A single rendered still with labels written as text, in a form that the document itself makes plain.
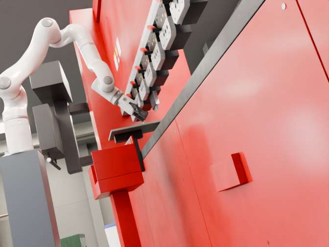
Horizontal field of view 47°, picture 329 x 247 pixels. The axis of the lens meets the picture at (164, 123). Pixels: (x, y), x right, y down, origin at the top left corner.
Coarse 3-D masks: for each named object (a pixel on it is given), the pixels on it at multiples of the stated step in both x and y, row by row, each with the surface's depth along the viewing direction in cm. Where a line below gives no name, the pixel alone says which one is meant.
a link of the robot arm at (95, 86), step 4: (96, 80) 198; (92, 84) 199; (96, 84) 198; (92, 88) 201; (96, 88) 199; (100, 88) 196; (116, 88) 200; (100, 92) 199; (104, 92) 197; (108, 92) 197; (112, 92) 198; (116, 92) 199; (104, 96) 200; (108, 96) 198; (112, 96) 198; (108, 100) 201
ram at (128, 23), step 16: (112, 0) 239; (128, 0) 200; (144, 0) 171; (112, 16) 249; (128, 16) 206; (144, 16) 176; (112, 32) 260; (128, 32) 214; (112, 48) 272; (128, 48) 222; (112, 64) 285; (128, 64) 231; (128, 80) 240
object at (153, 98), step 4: (152, 92) 201; (156, 92) 201; (152, 96) 203; (156, 96) 200; (152, 100) 205; (156, 100) 200; (152, 104) 206; (156, 104) 200; (152, 108) 208; (156, 108) 204
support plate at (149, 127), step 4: (160, 120) 193; (140, 124) 190; (144, 124) 190; (148, 124) 192; (152, 124) 194; (156, 124) 196; (120, 128) 187; (124, 128) 187; (128, 128) 188; (132, 128) 190; (136, 128) 193; (140, 128) 195; (144, 128) 197; (148, 128) 200; (152, 128) 202; (112, 132) 187; (116, 132) 189; (120, 132) 192; (124, 132) 194; (144, 132) 206; (112, 136) 195
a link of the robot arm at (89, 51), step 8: (80, 48) 205; (88, 48) 203; (96, 48) 207; (88, 56) 202; (96, 56) 203; (88, 64) 202; (96, 64) 196; (104, 64) 196; (96, 72) 193; (104, 72) 193; (104, 80) 191; (112, 80) 192; (104, 88) 193; (112, 88) 195
